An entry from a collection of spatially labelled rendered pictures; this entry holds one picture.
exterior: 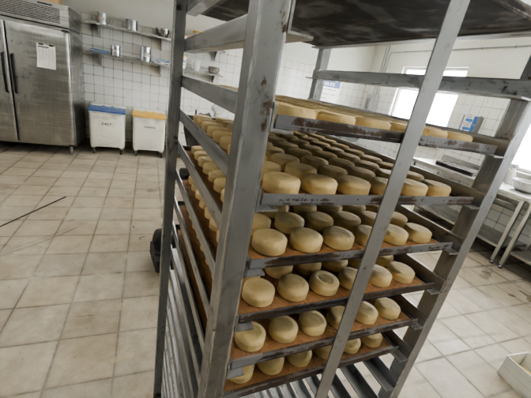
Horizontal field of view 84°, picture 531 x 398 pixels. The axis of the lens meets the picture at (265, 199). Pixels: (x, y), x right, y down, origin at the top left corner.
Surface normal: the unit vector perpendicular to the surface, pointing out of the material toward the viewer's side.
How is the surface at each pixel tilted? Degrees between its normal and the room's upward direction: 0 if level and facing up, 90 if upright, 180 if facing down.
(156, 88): 90
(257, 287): 0
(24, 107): 90
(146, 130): 91
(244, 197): 90
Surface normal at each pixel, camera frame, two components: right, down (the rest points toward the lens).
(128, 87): 0.33, 0.39
